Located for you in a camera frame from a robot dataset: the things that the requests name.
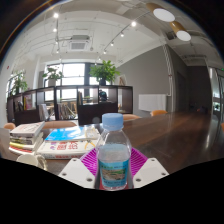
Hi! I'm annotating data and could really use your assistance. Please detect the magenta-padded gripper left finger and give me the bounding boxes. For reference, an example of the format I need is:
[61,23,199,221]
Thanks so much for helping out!
[58,148,101,189]

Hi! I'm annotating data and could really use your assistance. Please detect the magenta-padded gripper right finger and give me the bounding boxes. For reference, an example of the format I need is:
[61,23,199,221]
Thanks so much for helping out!
[128,147,170,189]

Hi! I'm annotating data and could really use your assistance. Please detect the clear blue-capped water bottle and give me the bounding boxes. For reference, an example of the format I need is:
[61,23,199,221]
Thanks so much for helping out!
[95,112,133,191]

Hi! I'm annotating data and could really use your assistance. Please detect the blue-covered book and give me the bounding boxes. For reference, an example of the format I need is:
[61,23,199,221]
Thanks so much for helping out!
[44,125,101,143]

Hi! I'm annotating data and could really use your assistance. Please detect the cream ceramic cup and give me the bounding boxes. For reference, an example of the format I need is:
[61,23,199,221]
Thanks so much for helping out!
[15,153,48,171]

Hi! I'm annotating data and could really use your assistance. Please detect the red-edged white book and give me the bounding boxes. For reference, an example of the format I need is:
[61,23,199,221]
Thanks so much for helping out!
[8,145,42,156]

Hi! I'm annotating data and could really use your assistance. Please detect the yellow-spined book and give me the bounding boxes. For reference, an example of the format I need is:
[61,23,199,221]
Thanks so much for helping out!
[9,141,39,150]

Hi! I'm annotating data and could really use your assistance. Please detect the low dark shelf unit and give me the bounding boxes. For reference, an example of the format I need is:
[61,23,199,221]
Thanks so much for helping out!
[6,84,134,127]

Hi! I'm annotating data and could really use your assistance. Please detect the thick grey-white book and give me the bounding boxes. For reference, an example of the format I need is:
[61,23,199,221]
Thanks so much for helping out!
[9,121,46,145]

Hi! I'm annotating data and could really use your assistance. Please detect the potted green plant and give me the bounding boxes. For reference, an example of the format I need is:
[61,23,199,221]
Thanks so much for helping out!
[42,65,64,88]
[88,59,121,86]
[9,71,30,96]

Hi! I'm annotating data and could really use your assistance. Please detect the ceiling air conditioner unit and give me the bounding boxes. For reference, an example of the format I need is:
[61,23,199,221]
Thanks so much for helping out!
[68,34,92,52]

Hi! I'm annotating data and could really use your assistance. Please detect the ceiling spot lights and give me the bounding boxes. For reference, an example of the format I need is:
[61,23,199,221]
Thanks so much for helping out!
[52,12,138,55]

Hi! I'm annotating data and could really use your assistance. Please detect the round white ceiling panels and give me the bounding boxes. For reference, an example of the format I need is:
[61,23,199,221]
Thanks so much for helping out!
[153,8,192,42]

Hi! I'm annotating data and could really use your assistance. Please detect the white wall radiator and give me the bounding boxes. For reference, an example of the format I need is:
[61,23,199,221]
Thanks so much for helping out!
[138,93,168,113]

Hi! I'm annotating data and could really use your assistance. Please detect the large glass window wall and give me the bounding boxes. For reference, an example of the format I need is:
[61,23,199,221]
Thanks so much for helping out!
[6,62,101,101]

